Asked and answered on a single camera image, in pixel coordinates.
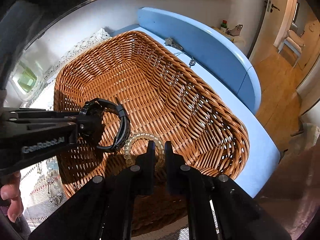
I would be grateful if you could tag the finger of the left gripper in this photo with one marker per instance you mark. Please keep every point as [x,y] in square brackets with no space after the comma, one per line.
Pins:
[61,115]
[91,130]

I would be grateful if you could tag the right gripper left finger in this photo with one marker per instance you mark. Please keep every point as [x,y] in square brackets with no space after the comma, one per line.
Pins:
[103,207]

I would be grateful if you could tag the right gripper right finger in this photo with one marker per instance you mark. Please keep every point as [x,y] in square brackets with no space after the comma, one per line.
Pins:
[217,207]

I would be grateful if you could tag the black smartwatch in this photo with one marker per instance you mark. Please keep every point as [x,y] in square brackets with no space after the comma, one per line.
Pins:
[115,118]

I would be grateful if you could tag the left hand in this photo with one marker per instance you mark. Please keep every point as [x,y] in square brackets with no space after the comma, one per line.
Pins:
[10,191]

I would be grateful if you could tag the glass vase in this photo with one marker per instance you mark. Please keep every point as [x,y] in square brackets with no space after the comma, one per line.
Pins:
[27,79]

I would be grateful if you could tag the striped woven table mat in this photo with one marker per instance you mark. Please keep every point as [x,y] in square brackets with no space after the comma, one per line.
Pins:
[121,85]

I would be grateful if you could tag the pink blanket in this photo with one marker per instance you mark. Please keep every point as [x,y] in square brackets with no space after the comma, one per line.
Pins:
[291,195]

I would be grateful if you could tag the brown wicker basket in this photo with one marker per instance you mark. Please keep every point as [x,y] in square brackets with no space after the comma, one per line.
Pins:
[163,97]

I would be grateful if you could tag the blue chair in hallway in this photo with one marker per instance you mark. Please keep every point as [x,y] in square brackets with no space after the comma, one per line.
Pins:
[294,42]

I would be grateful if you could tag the white door with handle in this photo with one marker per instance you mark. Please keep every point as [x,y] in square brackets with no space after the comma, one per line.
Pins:
[273,18]

